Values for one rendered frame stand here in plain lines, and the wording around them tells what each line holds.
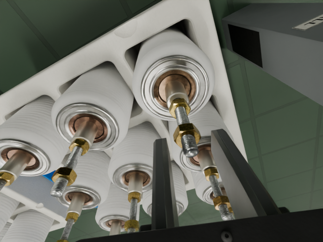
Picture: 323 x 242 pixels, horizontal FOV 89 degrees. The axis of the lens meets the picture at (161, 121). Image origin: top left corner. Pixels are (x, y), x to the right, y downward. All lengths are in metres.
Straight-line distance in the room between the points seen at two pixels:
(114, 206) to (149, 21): 0.34
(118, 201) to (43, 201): 0.25
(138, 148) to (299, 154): 0.69
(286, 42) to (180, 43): 0.13
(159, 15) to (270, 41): 0.15
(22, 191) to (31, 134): 0.31
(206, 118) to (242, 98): 0.30
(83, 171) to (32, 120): 0.11
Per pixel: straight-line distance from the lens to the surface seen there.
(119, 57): 0.25
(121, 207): 0.40
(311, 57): 0.23
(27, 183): 0.58
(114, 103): 0.21
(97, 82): 0.23
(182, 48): 0.18
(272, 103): 0.60
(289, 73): 0.27
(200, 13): 0.25
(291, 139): 0.76
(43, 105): 0.33
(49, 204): 0.60
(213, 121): 0.25
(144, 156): 0.26
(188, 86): 0.19
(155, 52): 0.18
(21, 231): 0.62
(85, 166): 0.34
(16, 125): 0.29
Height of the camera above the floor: 0.42
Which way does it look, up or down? 54 degrees down
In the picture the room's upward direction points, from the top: 175 degrees clockwise
